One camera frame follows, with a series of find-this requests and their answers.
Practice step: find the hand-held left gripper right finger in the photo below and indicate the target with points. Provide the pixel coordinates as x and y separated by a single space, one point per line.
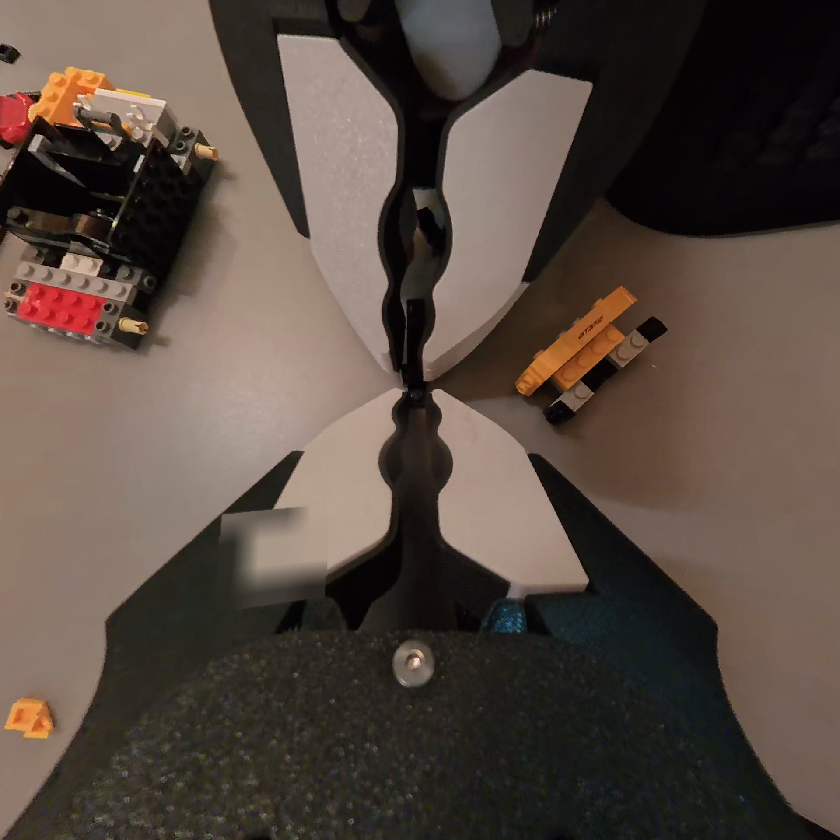
505 505

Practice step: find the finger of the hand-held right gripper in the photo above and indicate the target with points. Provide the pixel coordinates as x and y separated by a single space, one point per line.
334 164
499 197

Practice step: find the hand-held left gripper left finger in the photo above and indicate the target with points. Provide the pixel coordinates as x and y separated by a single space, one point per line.
341 472

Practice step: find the long black brick plate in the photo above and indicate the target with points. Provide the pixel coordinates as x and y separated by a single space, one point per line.
415 341

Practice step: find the orange grey black brick assembly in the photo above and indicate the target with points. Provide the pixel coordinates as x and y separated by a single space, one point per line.
577 354

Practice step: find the grey desk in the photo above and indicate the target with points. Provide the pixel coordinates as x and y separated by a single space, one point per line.
197 426

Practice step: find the black toy car chassis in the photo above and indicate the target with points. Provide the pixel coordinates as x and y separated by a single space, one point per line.
65 308

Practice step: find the red toy minifigure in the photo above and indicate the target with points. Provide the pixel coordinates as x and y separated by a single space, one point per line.
13 118

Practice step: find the small black curved piece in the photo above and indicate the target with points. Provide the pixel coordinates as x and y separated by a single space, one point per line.
8 54

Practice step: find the small orange bracket brick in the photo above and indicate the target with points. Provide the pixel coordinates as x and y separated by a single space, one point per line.
29 718

